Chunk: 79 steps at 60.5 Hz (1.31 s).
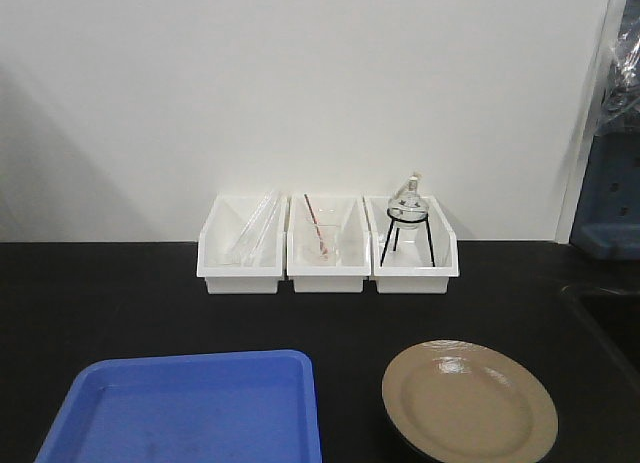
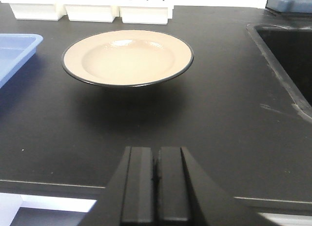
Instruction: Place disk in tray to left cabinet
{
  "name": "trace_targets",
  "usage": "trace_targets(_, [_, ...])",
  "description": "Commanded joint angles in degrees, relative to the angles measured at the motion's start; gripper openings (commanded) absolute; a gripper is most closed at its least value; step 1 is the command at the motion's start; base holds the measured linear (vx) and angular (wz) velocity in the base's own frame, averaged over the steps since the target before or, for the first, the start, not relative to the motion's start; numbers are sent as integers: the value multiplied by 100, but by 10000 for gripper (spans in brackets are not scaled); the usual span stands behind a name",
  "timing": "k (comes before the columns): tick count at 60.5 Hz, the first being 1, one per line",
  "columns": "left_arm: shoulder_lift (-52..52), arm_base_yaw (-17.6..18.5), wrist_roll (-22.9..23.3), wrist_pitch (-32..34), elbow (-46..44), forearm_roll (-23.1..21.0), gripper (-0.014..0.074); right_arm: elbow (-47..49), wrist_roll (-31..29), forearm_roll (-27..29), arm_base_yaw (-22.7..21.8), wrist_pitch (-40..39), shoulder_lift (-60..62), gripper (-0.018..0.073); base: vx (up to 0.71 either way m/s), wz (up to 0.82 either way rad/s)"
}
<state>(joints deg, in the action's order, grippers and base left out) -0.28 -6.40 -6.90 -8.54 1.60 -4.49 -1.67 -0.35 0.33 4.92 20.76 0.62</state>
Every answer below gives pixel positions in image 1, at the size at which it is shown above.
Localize middle white storage bin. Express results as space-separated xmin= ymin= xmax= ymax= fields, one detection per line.
xmin=286 ymin=194 xmax=372 ymax=293

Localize left white storage bin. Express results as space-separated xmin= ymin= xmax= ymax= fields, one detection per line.
xmin=196 ymin=193 xmax=287 ymax=294

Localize white storage bin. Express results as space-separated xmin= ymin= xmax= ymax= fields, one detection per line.
xmin=196 ymin=193 xmax=287 ymax=294
xmin=286 ymin=194 xmax=372 ymax=293
xmin=363 ymin=196 xmax=459 ymax=294

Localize blue plastic tray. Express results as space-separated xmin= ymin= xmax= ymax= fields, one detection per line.
xmin=36 ymin=350 xmax=322 ymax=462

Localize blue perforated box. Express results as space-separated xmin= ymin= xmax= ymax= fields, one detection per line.
xmin=570 ymin=133 xmax=639 ymax=261

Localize clear plastic bag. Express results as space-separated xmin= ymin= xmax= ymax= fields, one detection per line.
xmin=596 ymin=0 xmax=639 ymax=136

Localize black wire tripod stand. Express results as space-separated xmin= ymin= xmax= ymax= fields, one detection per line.
xmin=379 ymin=209 xmax=436 ymax=267

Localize beige plate with black rim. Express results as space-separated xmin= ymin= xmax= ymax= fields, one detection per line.
xmin=381 ymin=340 xmax=559 ymax=462

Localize black sink basin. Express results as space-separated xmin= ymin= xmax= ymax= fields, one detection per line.
xmin=560 ymin=284 xmax=639 ymax=379

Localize glass beaker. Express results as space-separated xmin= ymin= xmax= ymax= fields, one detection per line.
xmin=315 ymin=209 xmax=342 ymax=266

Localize glass tubes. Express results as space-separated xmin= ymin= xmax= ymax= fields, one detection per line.
xmin=224 ymin=190 xmax=280 ymax=266

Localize round glass flask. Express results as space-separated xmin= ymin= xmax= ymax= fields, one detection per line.
xmin=388 ymin=173 xmax=429 ymax=230

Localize right white storage bin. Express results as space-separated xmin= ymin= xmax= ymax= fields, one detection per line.
xmin=363 ymin=196 xmax=459 ymax=294

